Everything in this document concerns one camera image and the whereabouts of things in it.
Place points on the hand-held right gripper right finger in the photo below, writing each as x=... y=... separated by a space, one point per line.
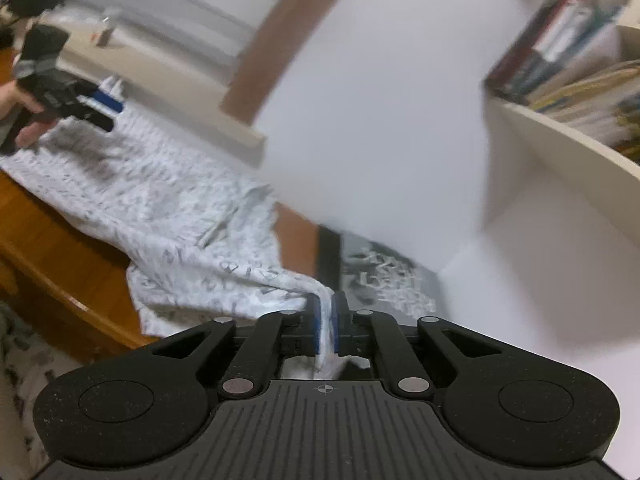
x=341 y=322

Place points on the glass jar orange label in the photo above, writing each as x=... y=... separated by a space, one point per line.
x=107 y=30

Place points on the wooden window frame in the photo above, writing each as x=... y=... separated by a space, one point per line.
x=280 y=45

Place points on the black folded garment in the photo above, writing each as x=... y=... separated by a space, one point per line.
x=329 y=255

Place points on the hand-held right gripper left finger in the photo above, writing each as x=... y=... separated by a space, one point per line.
x=315 y=325

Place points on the cream wall shelf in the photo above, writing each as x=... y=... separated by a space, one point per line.
x=560 y=160

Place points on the cream window sill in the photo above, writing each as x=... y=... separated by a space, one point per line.
x=165 y=85

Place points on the white patterned shirt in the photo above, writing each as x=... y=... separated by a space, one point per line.
x=150 y=210

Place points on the patterned bed sheet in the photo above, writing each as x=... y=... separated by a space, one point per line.
x=30 y=385

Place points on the person's left hand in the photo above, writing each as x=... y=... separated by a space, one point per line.
x=12 y=102

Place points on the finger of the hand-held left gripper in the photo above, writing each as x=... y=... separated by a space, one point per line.
x=92 y=117
x=107 y=100

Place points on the row of books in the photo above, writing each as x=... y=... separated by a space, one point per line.
x=575 y=60

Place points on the grey printed t-shirt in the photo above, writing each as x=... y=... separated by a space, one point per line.
x=390 y=280

